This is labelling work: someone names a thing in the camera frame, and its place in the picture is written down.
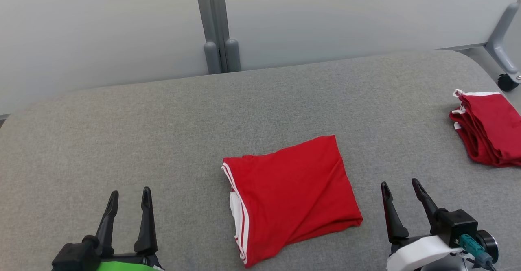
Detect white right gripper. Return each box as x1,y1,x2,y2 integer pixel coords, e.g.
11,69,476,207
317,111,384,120
381,178,499,271

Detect right cable with teal plug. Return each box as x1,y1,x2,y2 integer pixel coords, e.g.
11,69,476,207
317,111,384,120
459,234,498,271

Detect black caster wheel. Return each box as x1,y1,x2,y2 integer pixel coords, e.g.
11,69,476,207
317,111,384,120
497,74,520,92

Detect grey partition post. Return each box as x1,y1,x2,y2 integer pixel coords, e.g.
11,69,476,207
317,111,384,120
193,0,241,75

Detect red Bulls 23 jersey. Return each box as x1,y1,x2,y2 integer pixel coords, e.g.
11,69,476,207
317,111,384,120
221,135,363,268

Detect red shorts with white trim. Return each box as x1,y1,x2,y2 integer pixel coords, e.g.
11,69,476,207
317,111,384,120
449,89,521,168

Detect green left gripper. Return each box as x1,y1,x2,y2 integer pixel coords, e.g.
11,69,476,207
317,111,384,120
95,187,164,271

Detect grey chair leg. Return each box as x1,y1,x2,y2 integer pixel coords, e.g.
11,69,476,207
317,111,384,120
485,0,521,83

